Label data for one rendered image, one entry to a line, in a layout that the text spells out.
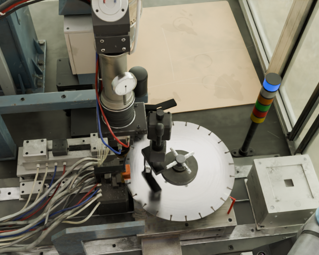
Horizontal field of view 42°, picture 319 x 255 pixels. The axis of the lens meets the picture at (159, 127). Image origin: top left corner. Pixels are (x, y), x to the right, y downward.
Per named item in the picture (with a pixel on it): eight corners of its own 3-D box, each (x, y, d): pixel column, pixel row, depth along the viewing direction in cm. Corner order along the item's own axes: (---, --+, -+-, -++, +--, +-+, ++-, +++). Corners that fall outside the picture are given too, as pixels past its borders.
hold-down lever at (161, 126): (168, 109, 93) (156, 107, 93) (168, 129, 89) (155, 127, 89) (160, 131, 99) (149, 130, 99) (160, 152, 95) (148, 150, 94)
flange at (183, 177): (152, 164, 121) (152, 160, 119) (181, 144, 126) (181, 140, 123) (176, 192, 117) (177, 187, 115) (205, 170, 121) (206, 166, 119)
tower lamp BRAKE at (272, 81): (276, 79, 118) (279, 72, 116) (280, 91, 116) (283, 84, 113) (261, 80, 118) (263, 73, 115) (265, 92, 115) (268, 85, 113)
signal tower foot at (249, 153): (253, 147, 150) (254, 143, 148) (255, 156, 148) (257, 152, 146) (230, 149, 149) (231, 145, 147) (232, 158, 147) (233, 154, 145)
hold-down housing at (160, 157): (167, 149, 111) (172, 104, 94) (167, 164, 108) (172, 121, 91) (147, 148, 110) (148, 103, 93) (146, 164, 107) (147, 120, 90)
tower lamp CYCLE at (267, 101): (270, 92, 123) (273, 86, 121) (274, 104, 121) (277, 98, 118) (255, 93, 123) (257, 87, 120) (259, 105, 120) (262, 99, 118)
